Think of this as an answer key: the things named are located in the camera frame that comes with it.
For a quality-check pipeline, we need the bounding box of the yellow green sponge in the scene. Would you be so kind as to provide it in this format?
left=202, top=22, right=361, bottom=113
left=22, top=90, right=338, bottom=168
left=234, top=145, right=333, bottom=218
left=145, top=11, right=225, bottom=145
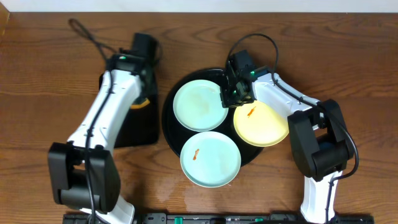
left=130, top=98, right=150, bottom=110

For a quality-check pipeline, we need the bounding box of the yellow plastic plate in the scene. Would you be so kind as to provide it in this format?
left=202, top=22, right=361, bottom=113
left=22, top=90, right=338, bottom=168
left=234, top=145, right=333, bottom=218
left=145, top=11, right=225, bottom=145
left=233, top=101, right=289, bottom=147

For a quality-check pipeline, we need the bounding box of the mint green plate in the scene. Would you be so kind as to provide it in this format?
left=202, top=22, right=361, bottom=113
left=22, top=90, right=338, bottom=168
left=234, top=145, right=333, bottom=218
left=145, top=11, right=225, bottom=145
left=172, top=80, right=228, bottom=132
left=180, top=131, right=241, bottom=188

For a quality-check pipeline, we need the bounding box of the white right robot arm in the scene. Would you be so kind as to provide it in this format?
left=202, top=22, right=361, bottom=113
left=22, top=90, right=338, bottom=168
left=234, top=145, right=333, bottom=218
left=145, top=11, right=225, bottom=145
left=221, top=67, right=359, bottom=223

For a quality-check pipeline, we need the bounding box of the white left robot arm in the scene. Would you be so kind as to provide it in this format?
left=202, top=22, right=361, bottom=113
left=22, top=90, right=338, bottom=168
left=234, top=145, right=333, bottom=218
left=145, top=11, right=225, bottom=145
left=48, top=53, right=154, bottom=223

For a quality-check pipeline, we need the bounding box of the rectangular black tray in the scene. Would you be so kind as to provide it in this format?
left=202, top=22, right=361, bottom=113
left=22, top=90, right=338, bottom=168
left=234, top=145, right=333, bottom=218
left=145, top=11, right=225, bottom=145
left=91, top=70, right=159, bottom=151

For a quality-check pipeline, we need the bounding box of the round black tray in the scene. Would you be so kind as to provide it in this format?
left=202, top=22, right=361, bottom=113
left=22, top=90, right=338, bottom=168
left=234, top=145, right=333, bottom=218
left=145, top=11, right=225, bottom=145
left=162, top=68, right=263, bottom=166

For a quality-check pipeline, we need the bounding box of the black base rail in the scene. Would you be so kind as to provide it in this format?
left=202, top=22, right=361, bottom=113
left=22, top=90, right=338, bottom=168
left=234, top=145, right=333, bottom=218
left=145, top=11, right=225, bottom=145
left=62, top=212, right=376, bottom=224

